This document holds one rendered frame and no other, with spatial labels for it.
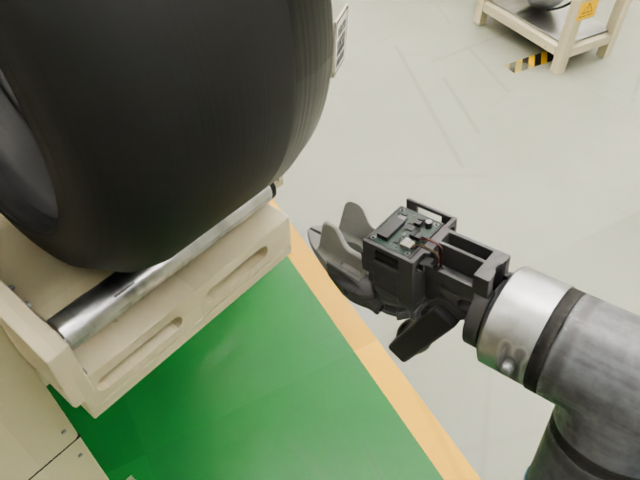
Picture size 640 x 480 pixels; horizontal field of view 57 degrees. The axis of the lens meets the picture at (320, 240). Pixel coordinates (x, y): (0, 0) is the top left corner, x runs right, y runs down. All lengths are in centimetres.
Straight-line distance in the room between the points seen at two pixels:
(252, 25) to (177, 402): 132
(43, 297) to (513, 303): 65
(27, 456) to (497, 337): 68
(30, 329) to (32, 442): 28
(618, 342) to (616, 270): 167
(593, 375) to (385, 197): 175
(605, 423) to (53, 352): 50
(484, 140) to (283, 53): 202
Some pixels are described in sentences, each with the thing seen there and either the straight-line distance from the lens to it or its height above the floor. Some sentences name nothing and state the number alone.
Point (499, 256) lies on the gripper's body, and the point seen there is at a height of 110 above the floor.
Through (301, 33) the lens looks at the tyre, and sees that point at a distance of 54.
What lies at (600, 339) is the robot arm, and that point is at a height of 111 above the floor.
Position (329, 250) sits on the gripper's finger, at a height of 103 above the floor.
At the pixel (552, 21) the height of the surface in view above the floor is 13.
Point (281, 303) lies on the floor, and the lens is 183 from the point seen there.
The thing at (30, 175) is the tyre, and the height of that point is 93.
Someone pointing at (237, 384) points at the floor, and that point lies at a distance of 169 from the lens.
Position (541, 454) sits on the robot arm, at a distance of 55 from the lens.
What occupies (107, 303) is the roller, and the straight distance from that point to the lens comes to 72.
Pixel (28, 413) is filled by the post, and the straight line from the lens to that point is 89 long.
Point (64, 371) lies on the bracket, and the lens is 68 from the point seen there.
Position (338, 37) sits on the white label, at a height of 118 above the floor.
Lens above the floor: 146
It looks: 47 degrees down
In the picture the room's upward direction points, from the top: straight up
